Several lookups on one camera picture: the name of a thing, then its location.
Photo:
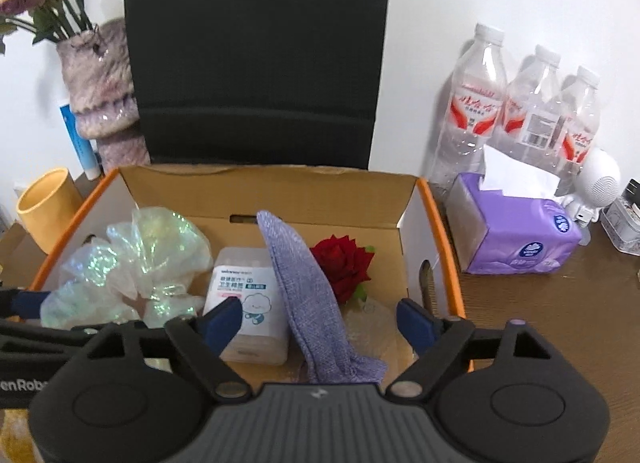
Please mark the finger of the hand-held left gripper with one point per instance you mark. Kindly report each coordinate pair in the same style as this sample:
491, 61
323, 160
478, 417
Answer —
27, 304
45, 332

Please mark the orange-edged cardboard box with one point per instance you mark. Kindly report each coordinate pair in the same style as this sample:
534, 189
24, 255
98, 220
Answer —
390, 223

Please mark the purple tissue pack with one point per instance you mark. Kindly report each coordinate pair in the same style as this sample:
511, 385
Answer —
510, 238

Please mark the iridescent plastic wrap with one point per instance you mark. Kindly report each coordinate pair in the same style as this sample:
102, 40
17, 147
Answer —
145, 253

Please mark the white astronaut speaker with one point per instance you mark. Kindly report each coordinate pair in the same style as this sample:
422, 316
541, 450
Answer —
597, 178

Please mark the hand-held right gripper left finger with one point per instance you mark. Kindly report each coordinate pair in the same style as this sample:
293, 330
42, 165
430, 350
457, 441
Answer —
225, 319

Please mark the purple knit cloth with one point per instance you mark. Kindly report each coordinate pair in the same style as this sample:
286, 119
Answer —
310, 303

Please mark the clear plastic bag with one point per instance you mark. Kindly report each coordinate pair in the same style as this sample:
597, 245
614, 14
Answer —
375, 328

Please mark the blue and white tube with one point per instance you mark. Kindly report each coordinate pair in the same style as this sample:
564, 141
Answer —
80, 143

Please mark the black chair back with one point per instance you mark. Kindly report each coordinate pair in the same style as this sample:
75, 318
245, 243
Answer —
260, 43

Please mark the white cotton swab box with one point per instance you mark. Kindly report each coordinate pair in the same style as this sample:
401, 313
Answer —
255, 293

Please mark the clear water bottle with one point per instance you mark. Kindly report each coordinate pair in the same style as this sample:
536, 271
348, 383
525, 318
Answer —
472, 108
532, 113
580, 128

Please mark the yellow cup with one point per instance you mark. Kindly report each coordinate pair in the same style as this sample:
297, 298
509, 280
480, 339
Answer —
47, 208

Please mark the purple fuzzy vase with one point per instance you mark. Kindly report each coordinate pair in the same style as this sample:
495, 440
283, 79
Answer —
105, 88

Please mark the clear plastic container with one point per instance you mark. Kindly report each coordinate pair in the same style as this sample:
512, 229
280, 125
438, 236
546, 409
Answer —
622, 223

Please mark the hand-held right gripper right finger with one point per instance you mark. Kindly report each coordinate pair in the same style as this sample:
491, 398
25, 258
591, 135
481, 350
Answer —
415, 320

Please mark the red rose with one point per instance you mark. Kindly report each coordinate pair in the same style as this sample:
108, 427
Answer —
342, 263

